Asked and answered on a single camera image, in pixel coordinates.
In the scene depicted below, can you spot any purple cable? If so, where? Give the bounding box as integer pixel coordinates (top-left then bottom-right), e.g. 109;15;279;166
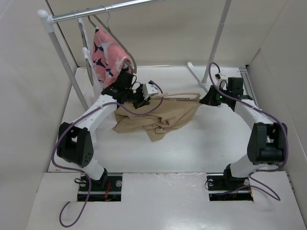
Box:
207;62;288;201
51;80;164;228

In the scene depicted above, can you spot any beige t shirt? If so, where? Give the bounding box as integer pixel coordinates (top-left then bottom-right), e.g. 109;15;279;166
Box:
113;98;201;142

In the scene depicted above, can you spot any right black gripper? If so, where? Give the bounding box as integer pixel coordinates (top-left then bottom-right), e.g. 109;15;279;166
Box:
201;85;232;106

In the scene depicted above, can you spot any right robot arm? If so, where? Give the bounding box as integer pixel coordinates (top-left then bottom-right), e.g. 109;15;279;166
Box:
200;73;287;189

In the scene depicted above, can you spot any grey hanger with tank top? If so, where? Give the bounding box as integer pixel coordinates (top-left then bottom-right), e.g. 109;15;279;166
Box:
77;18;94;86

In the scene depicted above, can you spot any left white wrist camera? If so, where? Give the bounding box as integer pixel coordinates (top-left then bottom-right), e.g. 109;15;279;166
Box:
142;83;159;100

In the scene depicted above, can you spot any white clothes rack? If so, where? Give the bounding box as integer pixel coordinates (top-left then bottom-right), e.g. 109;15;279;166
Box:
36;0;234;111

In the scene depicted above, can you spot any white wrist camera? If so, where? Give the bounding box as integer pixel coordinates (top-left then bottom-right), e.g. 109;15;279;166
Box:
142;83;159;100
215;73;227;89

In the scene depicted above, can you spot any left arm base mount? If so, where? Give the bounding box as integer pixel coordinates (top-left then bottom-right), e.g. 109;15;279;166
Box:
74;173;123;202

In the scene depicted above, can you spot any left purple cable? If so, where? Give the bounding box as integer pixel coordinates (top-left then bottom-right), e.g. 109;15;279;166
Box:
51;80;164;228

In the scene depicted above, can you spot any grey hanger with pink shirt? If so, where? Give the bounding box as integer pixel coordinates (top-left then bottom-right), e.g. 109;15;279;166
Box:
93;6;137;74

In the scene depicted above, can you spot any white tank top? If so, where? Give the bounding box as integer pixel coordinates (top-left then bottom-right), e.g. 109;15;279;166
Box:
78;18;106;96

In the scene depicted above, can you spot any aluminium rail on right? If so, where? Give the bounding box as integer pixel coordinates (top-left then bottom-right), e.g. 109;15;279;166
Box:
238;67;267;133

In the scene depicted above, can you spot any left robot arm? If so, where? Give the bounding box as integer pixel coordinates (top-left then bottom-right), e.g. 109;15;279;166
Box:
56;72;159;190

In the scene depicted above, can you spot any pink shark print shirt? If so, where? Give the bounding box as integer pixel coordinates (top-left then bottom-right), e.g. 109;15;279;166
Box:
92;27;131;88

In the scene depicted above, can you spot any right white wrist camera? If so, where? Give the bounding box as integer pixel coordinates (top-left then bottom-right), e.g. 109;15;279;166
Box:
215;73;227;89

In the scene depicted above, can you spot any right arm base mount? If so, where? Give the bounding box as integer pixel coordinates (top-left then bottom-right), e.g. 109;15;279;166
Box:
205;173;253;201

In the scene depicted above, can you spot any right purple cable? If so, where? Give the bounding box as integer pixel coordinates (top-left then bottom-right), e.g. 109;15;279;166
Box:
207;62;288;201

